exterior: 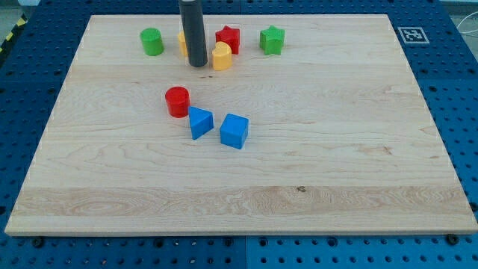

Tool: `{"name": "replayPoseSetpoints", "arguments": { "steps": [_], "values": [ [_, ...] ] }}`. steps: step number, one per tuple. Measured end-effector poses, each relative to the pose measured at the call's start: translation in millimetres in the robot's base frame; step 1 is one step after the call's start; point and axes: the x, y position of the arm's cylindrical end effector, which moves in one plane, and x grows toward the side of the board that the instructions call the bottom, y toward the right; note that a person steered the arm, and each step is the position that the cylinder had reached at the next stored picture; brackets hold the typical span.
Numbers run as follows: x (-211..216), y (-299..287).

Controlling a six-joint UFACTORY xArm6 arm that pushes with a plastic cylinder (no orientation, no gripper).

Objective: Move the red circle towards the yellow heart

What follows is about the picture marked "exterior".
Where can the yellow heart block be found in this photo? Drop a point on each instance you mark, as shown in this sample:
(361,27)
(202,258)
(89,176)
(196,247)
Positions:
(221,56)

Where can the blue cube block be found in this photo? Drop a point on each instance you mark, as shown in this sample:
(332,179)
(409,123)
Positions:
(234,131)

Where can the blue triangle block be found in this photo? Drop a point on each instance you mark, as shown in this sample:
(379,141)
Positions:
(201,121)

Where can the light wooden board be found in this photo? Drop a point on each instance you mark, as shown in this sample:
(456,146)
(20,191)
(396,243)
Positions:
(340,139)

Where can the red cylinder block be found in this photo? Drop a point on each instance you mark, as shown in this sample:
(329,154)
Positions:
(178,101)

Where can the red star block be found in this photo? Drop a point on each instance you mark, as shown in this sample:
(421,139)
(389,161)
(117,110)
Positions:
(230,36)

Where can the green star block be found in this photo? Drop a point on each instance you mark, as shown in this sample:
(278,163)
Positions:
(271,40)

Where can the yellow block behind rod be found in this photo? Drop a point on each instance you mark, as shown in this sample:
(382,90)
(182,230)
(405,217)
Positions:
(182,43)

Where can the green cylinder block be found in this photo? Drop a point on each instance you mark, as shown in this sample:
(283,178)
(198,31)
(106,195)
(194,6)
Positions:
(151,40)

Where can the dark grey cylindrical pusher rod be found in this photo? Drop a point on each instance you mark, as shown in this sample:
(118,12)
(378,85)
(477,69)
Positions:
(194,32)

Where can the white fiducial marker tag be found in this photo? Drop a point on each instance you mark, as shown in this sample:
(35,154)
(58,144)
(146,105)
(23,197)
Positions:
(413,35)

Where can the black bolt front left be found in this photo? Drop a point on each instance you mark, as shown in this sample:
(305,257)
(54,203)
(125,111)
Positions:
(37,242)

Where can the black bolt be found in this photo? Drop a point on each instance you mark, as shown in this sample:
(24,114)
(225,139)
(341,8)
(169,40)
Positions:
(37,242)
(452,239)

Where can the black bolt front right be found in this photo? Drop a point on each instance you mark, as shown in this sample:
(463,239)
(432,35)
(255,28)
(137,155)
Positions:
(452,239)

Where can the yellow black hazard tape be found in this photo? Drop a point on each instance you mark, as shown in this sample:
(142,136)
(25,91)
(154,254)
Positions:
(11,38)

